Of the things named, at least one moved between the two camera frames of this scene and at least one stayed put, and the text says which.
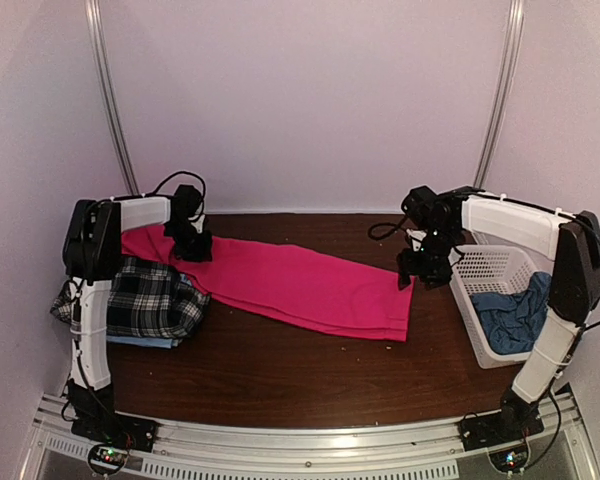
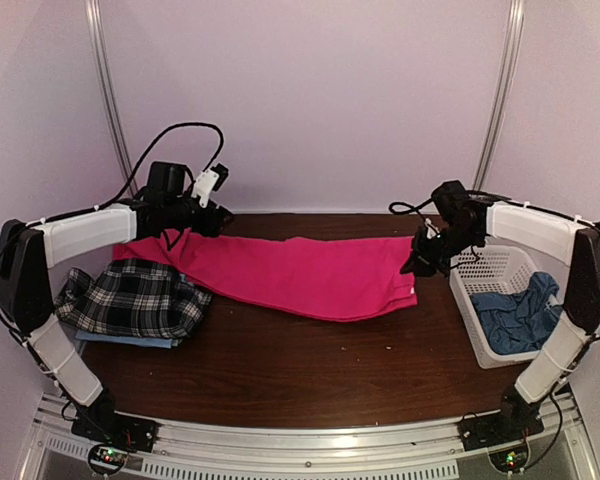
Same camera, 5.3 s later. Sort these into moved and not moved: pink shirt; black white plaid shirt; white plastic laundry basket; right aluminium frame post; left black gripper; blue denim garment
Moved: left black gripper; pink shirt
Not moved: white plastic laundry basket; right aluminium frame post; black white plaid shirt; blue denim garment
